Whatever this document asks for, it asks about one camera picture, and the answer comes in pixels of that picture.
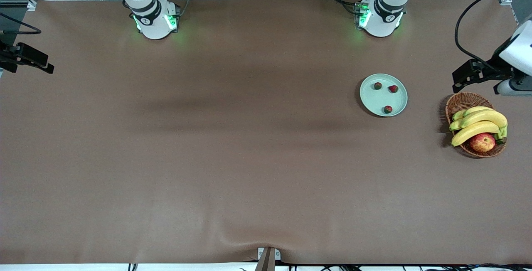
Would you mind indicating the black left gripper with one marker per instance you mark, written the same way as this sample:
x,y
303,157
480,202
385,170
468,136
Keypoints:
x,y
493,70

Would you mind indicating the brown wicker basket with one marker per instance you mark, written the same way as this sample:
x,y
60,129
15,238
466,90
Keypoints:
x,y
463,101

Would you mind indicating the metal clamp bracket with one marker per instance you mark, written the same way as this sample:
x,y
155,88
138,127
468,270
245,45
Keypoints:
x,y
277,255

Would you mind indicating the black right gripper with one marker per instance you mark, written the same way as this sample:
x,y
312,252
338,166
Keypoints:
x,y
5,55

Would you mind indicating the brown table cloth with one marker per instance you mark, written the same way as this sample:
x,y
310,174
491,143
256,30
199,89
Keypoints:
x,y
266,158

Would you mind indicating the mint green round plate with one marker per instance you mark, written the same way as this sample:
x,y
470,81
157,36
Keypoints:
x,y
376,100

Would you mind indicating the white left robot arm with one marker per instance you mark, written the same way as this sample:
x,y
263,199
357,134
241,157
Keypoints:
x,y
384,17

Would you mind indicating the long yellow banana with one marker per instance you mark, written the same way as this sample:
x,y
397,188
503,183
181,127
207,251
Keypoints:
x,y
474,130
488,116

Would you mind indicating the small greenish yellow banana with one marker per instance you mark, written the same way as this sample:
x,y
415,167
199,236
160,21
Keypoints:
x,y
469,111

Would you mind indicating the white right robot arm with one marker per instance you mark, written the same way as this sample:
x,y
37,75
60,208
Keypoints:
x,y
156,23

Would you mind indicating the brown wooden bar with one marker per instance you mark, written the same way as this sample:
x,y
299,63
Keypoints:
x,y
267,260

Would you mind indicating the red yellow apple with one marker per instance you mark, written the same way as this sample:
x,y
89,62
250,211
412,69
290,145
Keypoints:
x,y
482,142

